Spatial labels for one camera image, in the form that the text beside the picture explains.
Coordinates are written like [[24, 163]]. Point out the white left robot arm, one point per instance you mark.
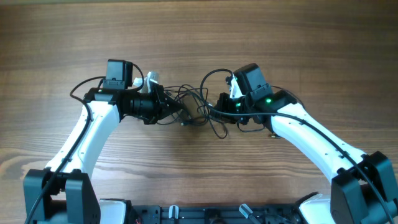
[[62, 192]]

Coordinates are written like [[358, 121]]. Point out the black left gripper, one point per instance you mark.
[[160, 109]]

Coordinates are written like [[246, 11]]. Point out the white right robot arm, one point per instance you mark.
[[363, 186]]

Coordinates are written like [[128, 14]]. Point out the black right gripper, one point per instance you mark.
[[228, 118]]

